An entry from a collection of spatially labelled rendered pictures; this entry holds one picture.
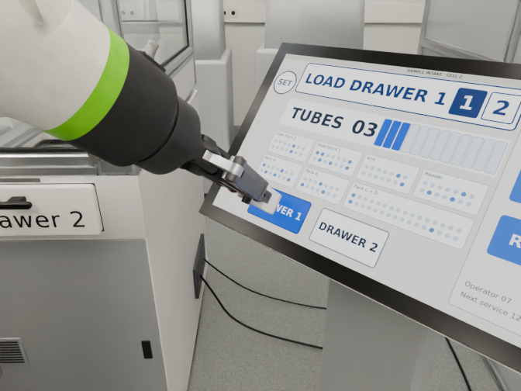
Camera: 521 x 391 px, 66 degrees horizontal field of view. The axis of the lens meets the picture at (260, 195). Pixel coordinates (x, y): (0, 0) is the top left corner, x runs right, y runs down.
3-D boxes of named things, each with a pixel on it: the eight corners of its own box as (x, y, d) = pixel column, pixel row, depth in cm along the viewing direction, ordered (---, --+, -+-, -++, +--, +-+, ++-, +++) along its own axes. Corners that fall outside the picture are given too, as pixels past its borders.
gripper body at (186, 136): (191, 91, 34) (250, 139, 41) (135, 78, 39) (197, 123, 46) (150, 171, 33) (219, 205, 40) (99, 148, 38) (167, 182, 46)
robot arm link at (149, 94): (29, 136, 34) (82, 164, 28) (94, 15, 35) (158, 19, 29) (91, 164, 39) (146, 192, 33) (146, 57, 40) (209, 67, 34)
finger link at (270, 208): (250, 174, 49) (255, 176, 49) (278, 193, 55) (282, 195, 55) (240, 197, 49) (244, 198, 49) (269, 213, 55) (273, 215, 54)
